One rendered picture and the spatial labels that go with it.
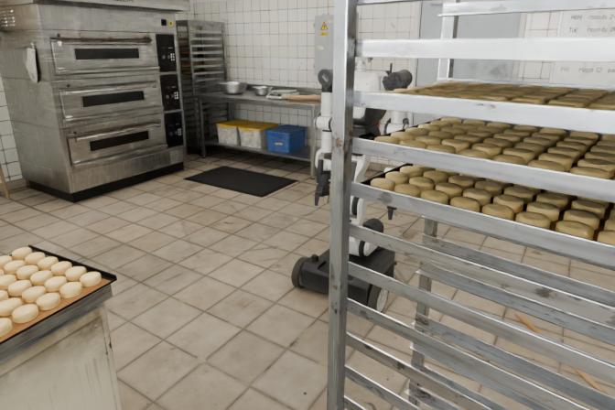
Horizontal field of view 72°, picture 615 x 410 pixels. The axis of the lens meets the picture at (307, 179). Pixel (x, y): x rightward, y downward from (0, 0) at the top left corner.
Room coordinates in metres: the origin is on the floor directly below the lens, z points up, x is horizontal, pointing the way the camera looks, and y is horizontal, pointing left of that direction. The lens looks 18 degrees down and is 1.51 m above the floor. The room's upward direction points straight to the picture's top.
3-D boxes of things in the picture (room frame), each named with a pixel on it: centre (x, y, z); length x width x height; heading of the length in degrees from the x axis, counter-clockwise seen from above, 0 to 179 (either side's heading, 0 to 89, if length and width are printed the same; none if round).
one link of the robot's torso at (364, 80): (2.52, -0.34, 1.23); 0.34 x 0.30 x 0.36; 57
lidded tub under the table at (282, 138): (5.36, 0.27, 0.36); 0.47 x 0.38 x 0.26; 149
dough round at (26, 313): (0.84, 0.65, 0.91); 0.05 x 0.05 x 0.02
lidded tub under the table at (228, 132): (5.82, 0.99, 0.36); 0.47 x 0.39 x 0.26; 146
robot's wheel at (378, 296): (2.15, -0.42, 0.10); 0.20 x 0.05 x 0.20; 147
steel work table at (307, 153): (5.53, 0.53, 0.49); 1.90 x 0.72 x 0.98; 57
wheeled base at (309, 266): (2.50, -0.32, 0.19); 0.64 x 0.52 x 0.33; 147
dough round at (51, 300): (0.89, 0.63, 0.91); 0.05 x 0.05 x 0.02
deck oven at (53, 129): (4.75, 2.23, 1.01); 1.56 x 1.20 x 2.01; 147
